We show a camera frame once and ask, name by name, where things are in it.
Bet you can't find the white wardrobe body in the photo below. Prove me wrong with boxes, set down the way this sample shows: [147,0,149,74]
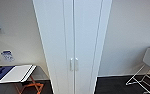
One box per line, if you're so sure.
[32,0,114,94]

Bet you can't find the white door handle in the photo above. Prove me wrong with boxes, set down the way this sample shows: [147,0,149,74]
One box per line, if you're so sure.
[74,57,80,72]
[69,57,74,72]

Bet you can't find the white wardrobe door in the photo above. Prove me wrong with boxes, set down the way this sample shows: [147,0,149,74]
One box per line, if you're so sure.
[40,0,75,94]
[73,0,104,94]

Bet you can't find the blue white wall poster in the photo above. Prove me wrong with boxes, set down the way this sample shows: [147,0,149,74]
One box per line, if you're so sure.
[0,49,16,63]

